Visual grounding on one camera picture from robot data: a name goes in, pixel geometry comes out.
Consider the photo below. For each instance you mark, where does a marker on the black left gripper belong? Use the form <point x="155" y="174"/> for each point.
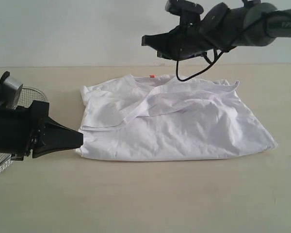
<point x="25" y="129"/>

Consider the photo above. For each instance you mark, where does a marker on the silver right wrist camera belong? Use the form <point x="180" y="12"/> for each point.
<point x="177" y="7"/>

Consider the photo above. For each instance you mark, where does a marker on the white t-shirt red logo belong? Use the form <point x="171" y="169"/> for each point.
<point x="144" y="119"/>

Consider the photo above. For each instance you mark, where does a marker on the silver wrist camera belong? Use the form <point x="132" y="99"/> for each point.
<point x="177" y="7"/>
<point x="10" y="90"/>

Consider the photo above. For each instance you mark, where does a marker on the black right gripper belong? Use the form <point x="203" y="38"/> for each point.
<point x="179" y="43"/>

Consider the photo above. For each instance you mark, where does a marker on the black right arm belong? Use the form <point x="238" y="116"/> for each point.
<point x="256" y="24"/>

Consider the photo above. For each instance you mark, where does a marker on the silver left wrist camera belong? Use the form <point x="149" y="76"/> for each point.
<point x="10" y="90"/>

